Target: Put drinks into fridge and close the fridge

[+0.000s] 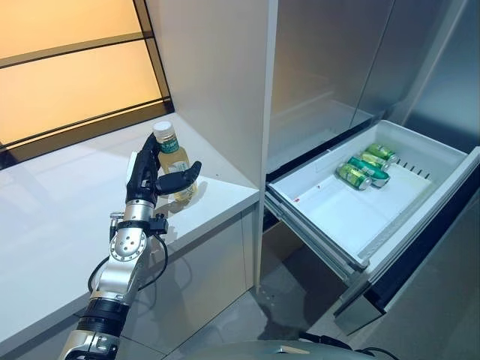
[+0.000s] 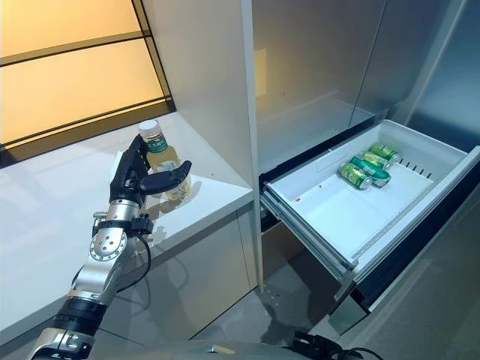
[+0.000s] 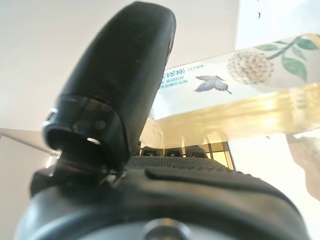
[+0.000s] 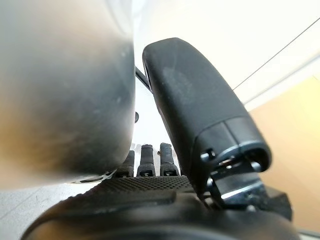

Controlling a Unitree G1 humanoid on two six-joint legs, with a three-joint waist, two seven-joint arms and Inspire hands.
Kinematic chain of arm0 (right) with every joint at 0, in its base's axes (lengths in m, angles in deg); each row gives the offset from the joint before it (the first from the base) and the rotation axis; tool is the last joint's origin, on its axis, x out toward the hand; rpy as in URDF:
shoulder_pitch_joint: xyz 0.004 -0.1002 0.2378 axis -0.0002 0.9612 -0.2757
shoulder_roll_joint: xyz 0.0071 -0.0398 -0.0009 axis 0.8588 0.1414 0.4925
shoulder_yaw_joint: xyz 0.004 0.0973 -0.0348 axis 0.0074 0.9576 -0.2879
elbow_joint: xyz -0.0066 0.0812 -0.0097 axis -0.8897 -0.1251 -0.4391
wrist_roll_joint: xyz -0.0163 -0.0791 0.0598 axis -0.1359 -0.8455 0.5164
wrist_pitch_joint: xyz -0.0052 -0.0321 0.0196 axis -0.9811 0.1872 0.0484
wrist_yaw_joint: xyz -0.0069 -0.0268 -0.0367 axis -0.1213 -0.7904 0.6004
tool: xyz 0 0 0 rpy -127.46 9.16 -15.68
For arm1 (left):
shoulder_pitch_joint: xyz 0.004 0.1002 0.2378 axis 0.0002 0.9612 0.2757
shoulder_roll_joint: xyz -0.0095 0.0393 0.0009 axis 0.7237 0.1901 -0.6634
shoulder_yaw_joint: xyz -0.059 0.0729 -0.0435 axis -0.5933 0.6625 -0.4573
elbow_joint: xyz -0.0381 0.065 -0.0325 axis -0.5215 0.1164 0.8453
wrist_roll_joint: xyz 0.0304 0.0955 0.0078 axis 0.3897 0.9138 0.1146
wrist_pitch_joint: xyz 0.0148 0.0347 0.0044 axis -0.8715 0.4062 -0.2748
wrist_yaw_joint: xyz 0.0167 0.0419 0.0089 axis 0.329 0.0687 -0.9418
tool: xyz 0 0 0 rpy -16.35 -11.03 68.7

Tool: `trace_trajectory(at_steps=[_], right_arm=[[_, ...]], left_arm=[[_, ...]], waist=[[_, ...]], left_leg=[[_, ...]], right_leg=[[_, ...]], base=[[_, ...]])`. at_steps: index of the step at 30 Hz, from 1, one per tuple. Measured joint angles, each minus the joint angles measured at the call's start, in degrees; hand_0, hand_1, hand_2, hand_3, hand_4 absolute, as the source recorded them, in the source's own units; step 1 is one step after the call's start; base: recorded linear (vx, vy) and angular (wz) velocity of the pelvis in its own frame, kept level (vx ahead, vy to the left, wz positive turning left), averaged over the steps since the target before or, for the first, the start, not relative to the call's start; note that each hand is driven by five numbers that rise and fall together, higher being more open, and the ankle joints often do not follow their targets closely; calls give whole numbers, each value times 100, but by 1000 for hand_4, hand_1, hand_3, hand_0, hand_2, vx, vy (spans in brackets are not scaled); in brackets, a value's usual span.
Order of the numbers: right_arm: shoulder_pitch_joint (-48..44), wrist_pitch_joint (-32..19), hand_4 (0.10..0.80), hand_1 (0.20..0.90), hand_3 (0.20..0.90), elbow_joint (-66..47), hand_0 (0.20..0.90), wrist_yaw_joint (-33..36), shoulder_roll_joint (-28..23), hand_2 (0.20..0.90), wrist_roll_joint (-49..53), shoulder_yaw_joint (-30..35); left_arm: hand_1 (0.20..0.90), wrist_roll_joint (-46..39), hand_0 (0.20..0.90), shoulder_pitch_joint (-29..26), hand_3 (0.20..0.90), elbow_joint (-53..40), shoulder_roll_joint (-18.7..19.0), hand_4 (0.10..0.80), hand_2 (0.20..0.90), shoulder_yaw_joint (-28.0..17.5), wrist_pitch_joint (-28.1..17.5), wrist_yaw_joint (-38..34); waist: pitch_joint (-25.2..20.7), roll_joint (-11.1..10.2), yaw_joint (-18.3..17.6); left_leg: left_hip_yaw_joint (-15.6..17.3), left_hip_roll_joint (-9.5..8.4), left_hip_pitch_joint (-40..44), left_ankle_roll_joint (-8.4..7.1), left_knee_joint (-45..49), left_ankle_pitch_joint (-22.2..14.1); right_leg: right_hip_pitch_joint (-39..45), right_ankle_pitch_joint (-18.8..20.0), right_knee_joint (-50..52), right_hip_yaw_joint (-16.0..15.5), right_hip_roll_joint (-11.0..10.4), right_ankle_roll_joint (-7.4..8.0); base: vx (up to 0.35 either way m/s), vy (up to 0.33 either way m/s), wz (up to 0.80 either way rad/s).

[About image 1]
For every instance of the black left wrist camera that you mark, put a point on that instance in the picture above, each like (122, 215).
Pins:
(158, 224)

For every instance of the tea bottle with white cap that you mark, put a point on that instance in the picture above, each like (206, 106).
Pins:
(174, 157)

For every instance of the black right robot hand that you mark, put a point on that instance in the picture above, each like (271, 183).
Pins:
(326, 338)

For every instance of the dark green drink can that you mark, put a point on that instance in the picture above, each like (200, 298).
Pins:
(369, 168)

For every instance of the white tall cabinet panel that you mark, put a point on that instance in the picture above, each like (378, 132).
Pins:
(210, 75)

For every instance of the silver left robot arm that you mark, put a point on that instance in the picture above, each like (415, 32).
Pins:
(120, 270)

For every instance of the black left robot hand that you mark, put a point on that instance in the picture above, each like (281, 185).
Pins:
(142, 176)

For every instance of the black framed window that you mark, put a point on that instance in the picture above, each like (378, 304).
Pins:
(75, 82)

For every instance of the light green drink can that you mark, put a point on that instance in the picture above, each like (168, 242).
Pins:
(380, 152)
(352, 175)

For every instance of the silver robot torso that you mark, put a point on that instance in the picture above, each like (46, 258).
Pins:
(270, 350)

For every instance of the stainless steel fridge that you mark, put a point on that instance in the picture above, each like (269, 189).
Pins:
(337, 56)

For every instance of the white fridge drawer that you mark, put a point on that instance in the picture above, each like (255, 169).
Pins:
(337, 213)

